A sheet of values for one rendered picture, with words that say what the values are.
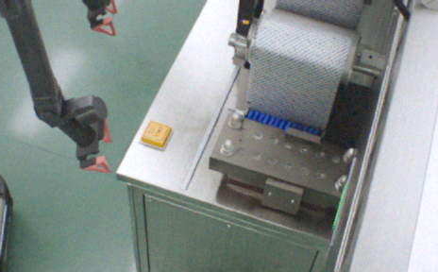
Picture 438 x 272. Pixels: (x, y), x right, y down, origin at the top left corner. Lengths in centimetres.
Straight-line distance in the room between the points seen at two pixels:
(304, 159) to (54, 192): 145
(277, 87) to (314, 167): 24
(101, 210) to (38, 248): 31
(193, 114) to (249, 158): 32
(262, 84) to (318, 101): 16
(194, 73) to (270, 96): 39
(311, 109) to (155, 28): 187
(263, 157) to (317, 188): 17
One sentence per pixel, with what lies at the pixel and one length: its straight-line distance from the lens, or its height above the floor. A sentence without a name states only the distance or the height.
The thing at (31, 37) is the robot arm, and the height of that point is 151.
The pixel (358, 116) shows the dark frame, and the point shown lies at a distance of 194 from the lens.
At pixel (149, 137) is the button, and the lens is 197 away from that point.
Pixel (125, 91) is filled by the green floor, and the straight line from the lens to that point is 331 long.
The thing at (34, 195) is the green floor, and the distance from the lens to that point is 301.
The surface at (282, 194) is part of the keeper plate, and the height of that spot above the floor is 99.
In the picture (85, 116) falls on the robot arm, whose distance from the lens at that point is 163.
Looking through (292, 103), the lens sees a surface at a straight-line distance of 185.
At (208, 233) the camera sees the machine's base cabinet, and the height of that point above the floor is 72.
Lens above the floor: 251
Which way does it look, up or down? 53 degrees down
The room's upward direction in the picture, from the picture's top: 5 degrees clockwise
